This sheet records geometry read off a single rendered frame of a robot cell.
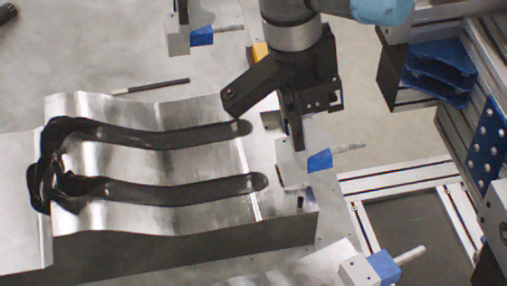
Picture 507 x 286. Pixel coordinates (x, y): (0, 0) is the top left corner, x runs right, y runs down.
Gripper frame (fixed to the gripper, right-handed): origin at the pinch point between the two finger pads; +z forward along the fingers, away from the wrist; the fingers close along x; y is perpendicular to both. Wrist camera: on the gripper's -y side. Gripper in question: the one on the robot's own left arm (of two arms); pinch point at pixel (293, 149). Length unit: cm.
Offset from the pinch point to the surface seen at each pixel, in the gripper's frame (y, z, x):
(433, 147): 51, 92, 81
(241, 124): -6.1, 3.4, 11.8
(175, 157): -17.3, 2.8, 7.4
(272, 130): -1.3, 6.5, 12.0
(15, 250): -41.7, 3.2, -2.9
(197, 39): -9.4, -3.9, 26.4
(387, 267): 8.5, 11.1, -15.9
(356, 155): 29, 89, 82
